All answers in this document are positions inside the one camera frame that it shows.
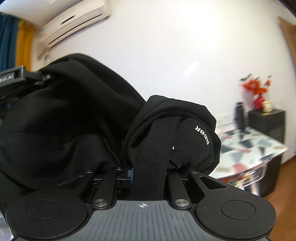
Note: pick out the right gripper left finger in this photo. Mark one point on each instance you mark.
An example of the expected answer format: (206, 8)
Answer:
(110, 185)

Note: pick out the red flower vase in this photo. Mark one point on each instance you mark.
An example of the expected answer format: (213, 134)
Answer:
(258, 102)

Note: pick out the yellow curtain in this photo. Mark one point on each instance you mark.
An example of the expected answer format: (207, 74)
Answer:
(24, 41)

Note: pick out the black hooded sweatshirt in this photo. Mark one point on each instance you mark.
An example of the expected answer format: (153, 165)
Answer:
(89, 118)

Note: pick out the black water bottle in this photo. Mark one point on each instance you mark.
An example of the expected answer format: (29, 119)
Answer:
(239, 115)

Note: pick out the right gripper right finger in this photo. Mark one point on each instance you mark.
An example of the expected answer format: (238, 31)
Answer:
(178, 195)

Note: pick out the geometric pattern tablecloth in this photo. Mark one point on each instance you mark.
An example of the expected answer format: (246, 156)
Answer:
(240, 153)

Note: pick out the cream ceramic mug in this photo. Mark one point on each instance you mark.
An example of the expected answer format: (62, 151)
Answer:
(267, 106)

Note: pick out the white air conditioner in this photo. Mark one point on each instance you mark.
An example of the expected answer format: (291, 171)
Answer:
(78, 17)

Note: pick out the white wall socket panel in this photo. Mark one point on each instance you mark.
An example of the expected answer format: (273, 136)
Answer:
(226, 120)

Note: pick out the black cabinet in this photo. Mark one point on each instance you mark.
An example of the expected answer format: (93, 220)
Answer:
(273, 125)

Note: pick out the teal curtain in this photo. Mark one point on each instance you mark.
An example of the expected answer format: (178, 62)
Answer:
(9, 29)

